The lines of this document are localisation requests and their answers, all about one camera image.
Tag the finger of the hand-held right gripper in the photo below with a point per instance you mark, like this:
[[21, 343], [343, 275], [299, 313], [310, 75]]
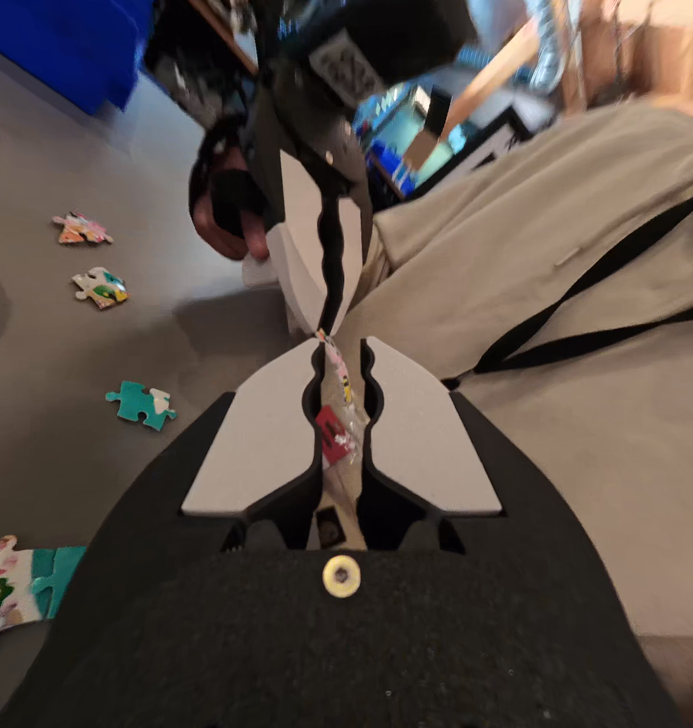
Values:
[[351, 244], [298, 239]]

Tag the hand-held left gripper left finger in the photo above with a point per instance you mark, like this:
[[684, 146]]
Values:
[[249, 455]]

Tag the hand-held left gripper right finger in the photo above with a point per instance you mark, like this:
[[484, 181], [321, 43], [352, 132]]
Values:
[[431, 455]]

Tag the pink and yellow puzzle piece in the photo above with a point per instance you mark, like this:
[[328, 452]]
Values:
[[338, 369]]

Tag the teal and white puzzle piece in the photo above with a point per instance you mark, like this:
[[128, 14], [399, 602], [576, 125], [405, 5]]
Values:
[[141, 405]]

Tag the green and white puzzle piece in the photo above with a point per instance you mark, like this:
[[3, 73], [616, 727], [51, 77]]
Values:
[[102, 288]]

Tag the colourful puzzle piece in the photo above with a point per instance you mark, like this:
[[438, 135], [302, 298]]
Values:
[[82, 228]]

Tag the row of small blue bins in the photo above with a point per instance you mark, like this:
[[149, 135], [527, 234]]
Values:
[[389, 168]]

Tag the clear bag with red label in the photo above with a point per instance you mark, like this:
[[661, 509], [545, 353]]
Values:
[[338, 438]]

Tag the small dark card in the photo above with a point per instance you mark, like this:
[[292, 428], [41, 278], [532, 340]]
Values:
[[329, 532]]

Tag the person's beige sweatshirt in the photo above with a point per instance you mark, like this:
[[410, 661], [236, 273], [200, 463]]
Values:
[[551, 426]]

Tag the stacked blue plastic bins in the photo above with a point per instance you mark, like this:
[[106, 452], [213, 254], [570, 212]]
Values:
[[56, 45]]

